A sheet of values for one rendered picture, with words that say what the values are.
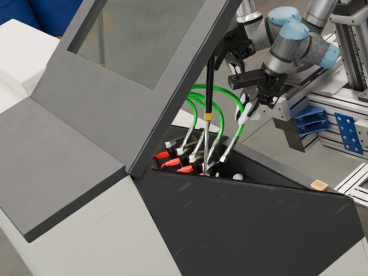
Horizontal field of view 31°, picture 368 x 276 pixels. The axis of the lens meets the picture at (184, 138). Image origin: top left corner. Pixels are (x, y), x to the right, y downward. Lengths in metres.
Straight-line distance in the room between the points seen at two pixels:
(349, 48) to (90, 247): 1.34
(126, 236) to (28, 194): 0.26
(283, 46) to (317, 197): 0.45
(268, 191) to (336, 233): 0.33
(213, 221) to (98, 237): 0.33
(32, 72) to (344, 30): 1.11
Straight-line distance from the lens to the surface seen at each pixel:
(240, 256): 1.88
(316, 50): 2.02
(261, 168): 2.38
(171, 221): 1.70
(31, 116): 2.04
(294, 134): 2.70
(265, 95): 2.06
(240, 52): 2.23
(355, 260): 2.21
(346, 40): 2.53
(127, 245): 1.66
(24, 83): 2.18
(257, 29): 2.59
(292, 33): 1.97
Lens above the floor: 2.28
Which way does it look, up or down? 30 degrees down
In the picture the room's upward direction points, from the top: 24 degrees counter-clockwise
